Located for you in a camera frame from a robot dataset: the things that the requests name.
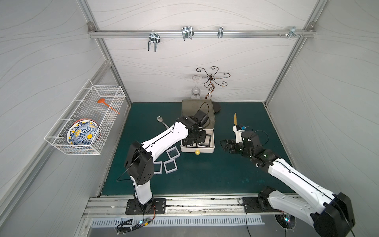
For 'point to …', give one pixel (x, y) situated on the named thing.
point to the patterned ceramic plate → (84, 131)
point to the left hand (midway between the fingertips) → (202, 140)
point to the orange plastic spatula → (102, 100)
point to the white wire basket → (86, 106)
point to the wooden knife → (235, 119)
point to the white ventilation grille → (121, 222)
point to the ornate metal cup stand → (211, 78)
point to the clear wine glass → (195, 92)
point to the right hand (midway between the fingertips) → (226, 141)
